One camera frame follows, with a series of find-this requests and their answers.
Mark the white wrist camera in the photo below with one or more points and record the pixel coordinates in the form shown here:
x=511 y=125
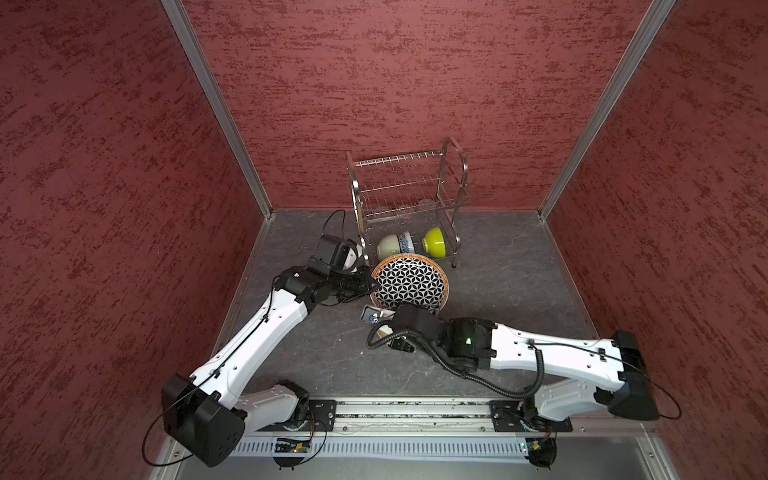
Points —
x=352 y=255
x=372 y=315

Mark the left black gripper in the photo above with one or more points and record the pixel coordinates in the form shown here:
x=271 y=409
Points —
x=364 y=280

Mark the white patterned deep plate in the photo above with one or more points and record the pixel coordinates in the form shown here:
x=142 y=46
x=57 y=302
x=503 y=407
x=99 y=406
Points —
x=410 y=278

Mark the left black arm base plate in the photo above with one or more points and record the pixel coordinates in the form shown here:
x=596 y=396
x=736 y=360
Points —
x=321 y=414

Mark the pale green bowl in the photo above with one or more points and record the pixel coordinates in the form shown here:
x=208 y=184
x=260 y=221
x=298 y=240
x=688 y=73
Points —
x=388 y=246

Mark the aluminium corner post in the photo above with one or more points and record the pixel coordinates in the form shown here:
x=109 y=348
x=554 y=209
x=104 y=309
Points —
x=183 y=28
x=645 y=33

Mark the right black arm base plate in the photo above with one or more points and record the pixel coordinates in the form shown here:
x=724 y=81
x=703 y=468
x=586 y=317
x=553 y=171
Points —
x=504 y=415

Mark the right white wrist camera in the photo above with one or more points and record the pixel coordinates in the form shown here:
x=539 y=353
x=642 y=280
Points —
x=372 y=315

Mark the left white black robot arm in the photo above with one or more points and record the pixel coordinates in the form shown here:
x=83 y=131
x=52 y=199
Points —
x=209 y=411

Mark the left aluminium corner post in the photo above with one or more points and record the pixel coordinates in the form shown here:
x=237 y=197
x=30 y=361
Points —
x=183 y=28

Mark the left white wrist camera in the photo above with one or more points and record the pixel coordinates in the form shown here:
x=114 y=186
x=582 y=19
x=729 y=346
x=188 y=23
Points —
x=352 y=255

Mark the blue floral white bowl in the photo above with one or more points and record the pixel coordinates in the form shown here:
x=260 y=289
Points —
x=406 y=244

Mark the right aluminium corner post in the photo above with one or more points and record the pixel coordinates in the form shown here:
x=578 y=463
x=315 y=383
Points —
x=645 y=33

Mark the lime green bowl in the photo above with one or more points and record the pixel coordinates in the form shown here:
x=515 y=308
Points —
x=434 y=243

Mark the steel two-tier dish rack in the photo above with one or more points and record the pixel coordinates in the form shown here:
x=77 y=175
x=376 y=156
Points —
x=409 y=191

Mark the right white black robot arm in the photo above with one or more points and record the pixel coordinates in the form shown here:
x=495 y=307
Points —
x=550 y=378

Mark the aluminium front rail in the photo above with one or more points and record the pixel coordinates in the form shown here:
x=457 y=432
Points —
x=441 y=429

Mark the right base circuit board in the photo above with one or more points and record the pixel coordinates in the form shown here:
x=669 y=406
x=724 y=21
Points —
x=541 y=452

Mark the base circuit board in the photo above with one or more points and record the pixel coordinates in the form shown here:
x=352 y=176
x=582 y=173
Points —
x=289 y=453
x=541 y=452

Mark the left base circuit board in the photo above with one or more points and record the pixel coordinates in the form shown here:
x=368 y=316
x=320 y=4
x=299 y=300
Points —
x=289 y=453

